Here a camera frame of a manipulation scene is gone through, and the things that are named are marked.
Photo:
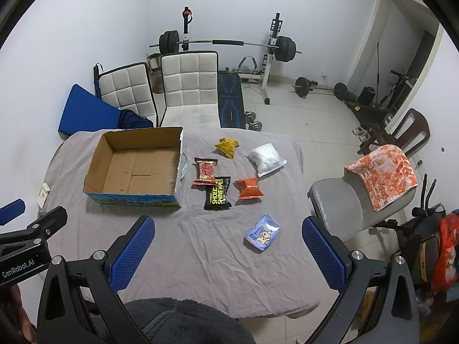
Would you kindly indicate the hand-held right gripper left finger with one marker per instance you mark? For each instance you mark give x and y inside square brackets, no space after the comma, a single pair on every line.
[132,254]

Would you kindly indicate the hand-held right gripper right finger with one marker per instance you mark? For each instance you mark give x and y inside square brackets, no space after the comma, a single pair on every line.
[322,254]

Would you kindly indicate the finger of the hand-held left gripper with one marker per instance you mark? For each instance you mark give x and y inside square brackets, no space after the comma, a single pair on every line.
[10,210]
[53,216]

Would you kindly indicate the light blue tissue packet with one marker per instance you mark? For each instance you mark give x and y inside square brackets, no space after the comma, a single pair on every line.
[261,233]

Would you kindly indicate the cardboard box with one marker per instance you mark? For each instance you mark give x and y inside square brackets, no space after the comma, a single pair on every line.
[143,172]

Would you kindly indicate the orange snack packet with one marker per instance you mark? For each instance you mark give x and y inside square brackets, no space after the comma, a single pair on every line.
[249,188]

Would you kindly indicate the black wipes packet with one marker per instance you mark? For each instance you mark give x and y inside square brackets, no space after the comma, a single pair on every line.
[217,195]

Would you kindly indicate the white soft packet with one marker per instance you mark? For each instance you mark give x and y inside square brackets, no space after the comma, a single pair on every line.
[267,157]

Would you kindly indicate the red snack packet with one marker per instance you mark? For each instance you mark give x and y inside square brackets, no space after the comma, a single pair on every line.
[206,170]

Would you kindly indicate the yellow snack packet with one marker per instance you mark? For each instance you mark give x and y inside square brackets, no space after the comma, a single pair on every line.
[226,147]

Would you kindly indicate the small white box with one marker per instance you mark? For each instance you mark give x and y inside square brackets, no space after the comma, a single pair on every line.
[43,194]

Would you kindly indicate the grey office chair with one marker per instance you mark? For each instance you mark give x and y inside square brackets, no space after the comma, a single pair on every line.
[333,200]

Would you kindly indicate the grey tablecloth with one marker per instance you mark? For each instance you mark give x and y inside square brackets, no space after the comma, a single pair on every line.
[200,258]

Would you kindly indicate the person's dark fleece clothing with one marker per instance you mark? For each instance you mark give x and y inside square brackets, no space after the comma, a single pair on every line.
[186,322]

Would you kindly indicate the black exercise machine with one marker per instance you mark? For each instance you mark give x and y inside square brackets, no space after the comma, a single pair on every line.
[419,229]

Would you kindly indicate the orange printed towel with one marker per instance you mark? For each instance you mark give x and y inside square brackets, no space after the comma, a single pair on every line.
[387,175]

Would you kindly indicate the blue foam mat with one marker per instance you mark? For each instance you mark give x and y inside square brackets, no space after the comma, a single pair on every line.
[82,111]

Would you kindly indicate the red plastic bag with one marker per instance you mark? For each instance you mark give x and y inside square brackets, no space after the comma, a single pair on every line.
[446,251]

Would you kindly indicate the dark blue garment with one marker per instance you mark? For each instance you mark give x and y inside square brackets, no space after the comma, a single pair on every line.
[134,120]

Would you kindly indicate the white sneakers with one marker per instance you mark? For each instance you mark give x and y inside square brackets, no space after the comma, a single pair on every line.
[361,132]

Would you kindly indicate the chrome dumbbell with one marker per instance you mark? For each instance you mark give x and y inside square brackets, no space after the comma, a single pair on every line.
[255,125]

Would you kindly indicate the white padded chair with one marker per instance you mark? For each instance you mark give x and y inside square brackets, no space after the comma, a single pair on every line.
[123,86]
[190,86]

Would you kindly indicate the dark wooden chair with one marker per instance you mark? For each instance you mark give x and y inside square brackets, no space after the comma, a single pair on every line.
[416,123]

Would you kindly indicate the black bag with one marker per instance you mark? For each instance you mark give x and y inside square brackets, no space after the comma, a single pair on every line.
[366,96]

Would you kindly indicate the short barbell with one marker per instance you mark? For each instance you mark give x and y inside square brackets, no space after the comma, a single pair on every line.
[303,86]

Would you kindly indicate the black weight bench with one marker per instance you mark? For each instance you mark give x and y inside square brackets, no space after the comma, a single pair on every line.
[231,100]

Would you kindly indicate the white barbell rack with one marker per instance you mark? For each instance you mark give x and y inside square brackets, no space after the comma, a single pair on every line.
[268,68]

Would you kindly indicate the barbell with black plates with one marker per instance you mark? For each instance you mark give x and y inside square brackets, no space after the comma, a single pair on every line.
[222,43]

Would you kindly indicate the white door frame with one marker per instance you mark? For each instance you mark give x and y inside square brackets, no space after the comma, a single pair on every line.
[373,25]

